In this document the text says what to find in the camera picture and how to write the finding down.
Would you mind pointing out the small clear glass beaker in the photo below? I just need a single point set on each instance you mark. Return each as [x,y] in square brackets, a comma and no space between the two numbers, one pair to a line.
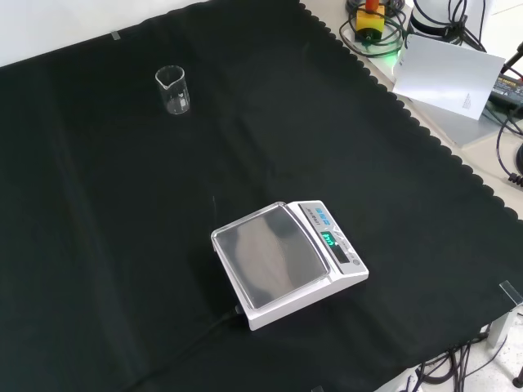
[173,92]

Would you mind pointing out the white electronic balance steel pan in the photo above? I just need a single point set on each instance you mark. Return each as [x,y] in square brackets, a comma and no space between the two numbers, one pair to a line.
[286,261]

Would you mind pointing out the grey metal base plate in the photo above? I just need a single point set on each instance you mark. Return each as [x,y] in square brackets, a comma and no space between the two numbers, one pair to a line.
[457,124]

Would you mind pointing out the black bench cloth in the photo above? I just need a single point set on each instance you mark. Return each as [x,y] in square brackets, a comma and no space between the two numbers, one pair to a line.
[163,228]

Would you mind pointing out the clear tape piece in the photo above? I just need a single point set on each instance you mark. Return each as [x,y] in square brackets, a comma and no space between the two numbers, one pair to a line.
[511,291]

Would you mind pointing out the grey tape strip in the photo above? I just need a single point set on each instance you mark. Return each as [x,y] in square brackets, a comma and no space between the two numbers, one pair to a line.
[116,36]

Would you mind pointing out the yellow stop button box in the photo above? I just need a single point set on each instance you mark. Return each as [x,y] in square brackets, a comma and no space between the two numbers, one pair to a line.
[369,24]

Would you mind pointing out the black power adapter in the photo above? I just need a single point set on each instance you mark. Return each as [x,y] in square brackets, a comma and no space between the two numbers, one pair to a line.
[506,92]

